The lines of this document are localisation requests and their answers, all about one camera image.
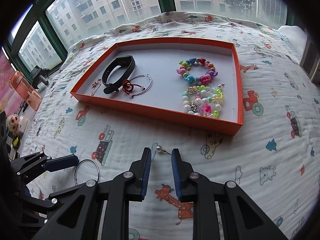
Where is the cartoon printed white quilt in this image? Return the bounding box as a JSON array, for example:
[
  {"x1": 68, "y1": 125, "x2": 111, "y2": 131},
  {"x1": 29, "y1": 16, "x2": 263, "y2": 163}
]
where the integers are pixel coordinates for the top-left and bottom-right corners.
[{"x1": 21, "y1": 12, "x2": 319, "y2": 239}]

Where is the pearl stud earring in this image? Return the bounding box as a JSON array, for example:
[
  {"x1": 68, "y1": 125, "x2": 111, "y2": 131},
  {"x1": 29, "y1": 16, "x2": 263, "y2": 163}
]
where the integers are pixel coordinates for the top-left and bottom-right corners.
[{"x1": 156, "y1": 145, "x2": 171, "y2": 155}]

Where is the silver hoop earring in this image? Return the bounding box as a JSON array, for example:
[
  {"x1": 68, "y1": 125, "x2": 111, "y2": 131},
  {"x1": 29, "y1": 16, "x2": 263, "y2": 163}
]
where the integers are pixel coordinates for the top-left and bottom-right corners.
[
  {"x1": 129, "y1": 74, "x2": 152, "y2": 99},
  {"x1": 74, "y1": 159, "x2": 100, "y2": 185}
]

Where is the outdoor air conditioner unit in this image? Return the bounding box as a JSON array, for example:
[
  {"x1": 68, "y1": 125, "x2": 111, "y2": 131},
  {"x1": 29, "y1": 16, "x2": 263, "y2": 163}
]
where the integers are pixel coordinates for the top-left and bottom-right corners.
[{"x1": 256, "y1": 0, "x2": 287, "y2": 29}]

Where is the white pillow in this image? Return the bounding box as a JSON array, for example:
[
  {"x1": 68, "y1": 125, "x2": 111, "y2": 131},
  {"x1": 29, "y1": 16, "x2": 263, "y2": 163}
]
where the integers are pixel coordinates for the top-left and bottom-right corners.
[{"x1": 278, "y1": 25, "x2": 308, "y2": 59}]

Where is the black fitness wristband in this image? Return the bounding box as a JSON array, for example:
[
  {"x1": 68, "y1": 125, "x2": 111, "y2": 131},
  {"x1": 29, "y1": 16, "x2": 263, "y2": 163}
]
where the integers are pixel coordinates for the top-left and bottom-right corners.
[{"x1": 101, "y1": 55, "x2": 136, "y2": 95}]

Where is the green window frame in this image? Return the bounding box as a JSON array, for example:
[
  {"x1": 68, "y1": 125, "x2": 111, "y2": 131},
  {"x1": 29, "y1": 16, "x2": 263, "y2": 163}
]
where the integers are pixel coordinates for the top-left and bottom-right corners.
[{"x1": 2, "y1": 0, "x2": 297, "y2": 79}]

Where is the orange transparent water bottle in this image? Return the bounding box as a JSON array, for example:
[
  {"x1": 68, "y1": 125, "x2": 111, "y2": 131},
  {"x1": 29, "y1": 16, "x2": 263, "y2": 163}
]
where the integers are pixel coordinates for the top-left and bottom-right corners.
[{"x1": 9, "y1": 71, "x2": 42, "y2": 111}]

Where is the black device on sill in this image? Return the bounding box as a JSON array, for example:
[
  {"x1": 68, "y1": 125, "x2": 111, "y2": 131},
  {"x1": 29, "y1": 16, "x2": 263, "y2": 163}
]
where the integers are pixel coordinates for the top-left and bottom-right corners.
[{"x1": 30, "y1": 66, "x2": 50, "y2": 89}]

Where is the skull figurine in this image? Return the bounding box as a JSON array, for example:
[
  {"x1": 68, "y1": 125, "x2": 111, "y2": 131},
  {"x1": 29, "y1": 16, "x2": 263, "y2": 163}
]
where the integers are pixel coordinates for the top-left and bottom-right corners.
[{"x1": 7, "y1": 114, "x2": 28, "y2": 137}]

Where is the colourful candy bead bracelet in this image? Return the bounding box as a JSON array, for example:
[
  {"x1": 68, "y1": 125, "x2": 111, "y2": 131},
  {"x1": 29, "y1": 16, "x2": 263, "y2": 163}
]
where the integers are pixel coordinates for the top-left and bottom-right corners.
[{"x1": 176, "y1": 57, "x2": 219, "y2": 85}]

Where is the orange shallow box tray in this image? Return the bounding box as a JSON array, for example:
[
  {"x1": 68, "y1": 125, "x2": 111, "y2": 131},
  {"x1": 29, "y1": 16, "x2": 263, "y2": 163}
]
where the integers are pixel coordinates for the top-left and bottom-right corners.
[{"x1": 71, "y1": 37, "x2": 244, "y2": 136}]

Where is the pastel pearl bead bracelet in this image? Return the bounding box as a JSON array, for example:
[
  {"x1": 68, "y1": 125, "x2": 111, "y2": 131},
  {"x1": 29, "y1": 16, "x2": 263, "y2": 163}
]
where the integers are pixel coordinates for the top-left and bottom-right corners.
[{"x1": 181, "y1": 84, "x2": 225, "y2": 119}]

